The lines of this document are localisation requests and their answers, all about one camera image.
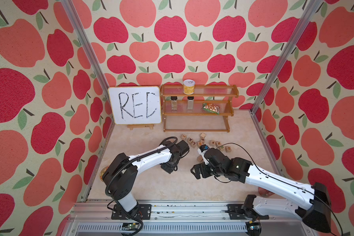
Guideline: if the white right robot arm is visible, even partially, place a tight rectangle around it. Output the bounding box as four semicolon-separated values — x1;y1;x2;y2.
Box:
190;145;332;233

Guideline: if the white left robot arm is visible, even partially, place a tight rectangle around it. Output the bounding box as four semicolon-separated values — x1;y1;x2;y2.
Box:
101;137;189;219

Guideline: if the whiteboard with RED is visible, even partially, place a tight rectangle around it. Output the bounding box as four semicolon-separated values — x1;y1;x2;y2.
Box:
108;86;162;125

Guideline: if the wooden block brown D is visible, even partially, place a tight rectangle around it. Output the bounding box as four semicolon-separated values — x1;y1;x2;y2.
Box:
225;146;232;152

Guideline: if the wooden two-tier shelf rack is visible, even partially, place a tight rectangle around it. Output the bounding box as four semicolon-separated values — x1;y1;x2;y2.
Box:
160;85;239;132

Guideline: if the spice jar right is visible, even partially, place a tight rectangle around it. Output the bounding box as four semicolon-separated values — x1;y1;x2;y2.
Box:
187;96;194;110

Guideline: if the spice jar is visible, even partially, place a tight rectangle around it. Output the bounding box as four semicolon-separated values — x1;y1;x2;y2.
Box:
171;96;178;111
187;96;194;110

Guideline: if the spice jar left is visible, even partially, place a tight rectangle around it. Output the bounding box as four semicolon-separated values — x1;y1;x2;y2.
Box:
171;96;178;111

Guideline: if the snack packet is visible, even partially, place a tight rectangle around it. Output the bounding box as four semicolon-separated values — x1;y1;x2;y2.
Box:
202;103;220;115

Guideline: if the red soda can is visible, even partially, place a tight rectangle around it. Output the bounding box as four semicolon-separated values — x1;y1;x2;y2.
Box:
258;187;274;198

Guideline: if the wooden whiteboard easel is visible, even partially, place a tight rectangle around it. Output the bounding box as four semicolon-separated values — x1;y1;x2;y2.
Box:
127;124;154;130

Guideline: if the yellow tin can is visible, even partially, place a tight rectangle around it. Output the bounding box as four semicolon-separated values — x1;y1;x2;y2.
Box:
183;79;195;95

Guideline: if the round tin left floor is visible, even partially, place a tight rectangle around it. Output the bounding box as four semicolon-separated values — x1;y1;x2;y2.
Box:
99;166;109;182

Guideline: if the aluminium front rail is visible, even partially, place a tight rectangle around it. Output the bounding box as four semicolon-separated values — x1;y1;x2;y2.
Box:
61;200;317;236

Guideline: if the aluminium corner post right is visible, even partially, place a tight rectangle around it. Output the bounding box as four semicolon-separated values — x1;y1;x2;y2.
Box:
250;0;324;117

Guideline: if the aluminium corner post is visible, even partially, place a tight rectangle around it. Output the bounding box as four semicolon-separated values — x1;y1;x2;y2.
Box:
61;0;109;97
250;0;324;117

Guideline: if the aluminium corner post left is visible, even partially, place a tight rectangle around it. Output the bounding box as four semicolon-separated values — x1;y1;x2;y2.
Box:
61;0;109;97

